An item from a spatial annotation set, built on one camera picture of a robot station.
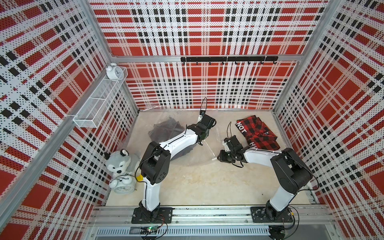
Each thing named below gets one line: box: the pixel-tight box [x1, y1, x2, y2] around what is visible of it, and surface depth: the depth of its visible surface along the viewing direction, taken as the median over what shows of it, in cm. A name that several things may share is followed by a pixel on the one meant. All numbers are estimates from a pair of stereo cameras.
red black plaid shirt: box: [235, 115, 281, 151], surface depth 106 cm
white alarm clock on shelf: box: [105, 62, 124, 80], surface depth 82 cm
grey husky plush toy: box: [104, 149, 140, 177], surface depth 74 cm
